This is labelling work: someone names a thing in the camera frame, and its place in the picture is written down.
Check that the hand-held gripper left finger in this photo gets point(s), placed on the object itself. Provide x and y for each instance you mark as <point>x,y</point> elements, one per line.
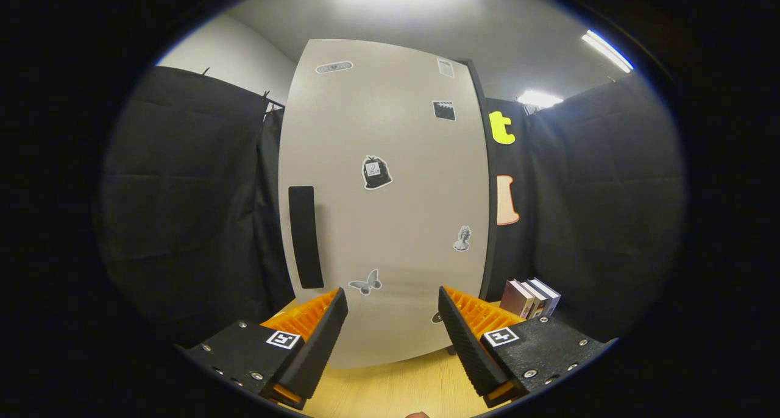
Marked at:
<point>317,351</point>

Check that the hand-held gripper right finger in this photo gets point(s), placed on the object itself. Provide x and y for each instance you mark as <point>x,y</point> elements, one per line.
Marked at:
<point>469,351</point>

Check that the dark-spined book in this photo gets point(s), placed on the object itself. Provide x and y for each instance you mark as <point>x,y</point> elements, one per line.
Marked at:
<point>536,301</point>

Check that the dark grey cabinet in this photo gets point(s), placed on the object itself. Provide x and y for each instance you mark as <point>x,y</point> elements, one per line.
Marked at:
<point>489,235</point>

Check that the black backdrop cloth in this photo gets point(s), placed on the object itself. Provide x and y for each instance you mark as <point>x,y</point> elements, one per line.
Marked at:
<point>189,211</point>

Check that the small ceiling light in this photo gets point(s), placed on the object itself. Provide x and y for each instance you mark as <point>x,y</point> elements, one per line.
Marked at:
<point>540,99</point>

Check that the long ceiling light strip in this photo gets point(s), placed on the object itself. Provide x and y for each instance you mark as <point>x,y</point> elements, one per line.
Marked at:
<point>606,50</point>

